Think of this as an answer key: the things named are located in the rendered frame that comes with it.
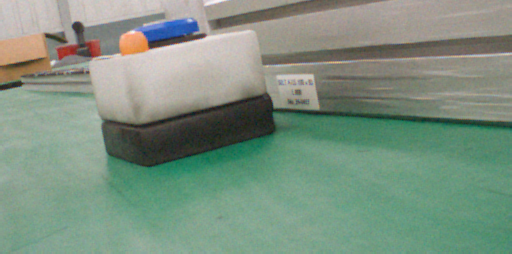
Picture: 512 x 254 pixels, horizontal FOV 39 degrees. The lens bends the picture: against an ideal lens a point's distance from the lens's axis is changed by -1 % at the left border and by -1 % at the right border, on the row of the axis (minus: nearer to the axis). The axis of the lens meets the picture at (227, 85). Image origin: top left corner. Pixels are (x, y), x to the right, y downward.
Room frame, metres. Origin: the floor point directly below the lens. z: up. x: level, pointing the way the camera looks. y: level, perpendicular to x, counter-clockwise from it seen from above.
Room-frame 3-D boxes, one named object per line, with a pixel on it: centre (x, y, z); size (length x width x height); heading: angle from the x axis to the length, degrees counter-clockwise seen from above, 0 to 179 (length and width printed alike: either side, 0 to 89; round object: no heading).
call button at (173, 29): (0.43, 0.03, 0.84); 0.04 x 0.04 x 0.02
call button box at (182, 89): (0.43, 0.02, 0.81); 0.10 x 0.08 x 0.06; 114
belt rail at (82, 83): (1.21, 0.24, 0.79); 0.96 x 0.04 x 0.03; 24
